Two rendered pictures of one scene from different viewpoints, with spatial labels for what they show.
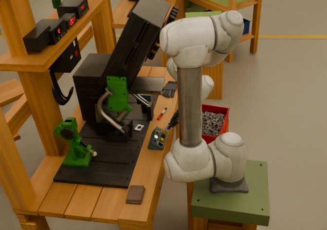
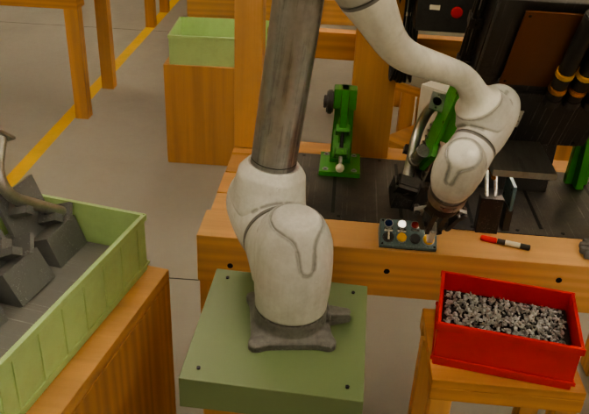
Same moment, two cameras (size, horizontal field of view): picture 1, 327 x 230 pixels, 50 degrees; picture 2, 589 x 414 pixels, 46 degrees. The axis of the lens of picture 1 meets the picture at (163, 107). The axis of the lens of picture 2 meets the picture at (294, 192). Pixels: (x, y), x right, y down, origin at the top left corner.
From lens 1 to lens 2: 1.82 m
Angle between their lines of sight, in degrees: 67
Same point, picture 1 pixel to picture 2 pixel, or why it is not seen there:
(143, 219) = (202, 231)
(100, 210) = not seen: hidden behind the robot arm
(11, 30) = not seen: outside the picture
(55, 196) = not seen: hidden behind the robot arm
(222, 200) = (226, 309)
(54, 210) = (232, 164)
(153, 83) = (524, 161)
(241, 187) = (256, 333)
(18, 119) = (320, 44)
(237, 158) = (258, 246)
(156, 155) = (361, 240)
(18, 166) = (249, 76)
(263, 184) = (275, 382)
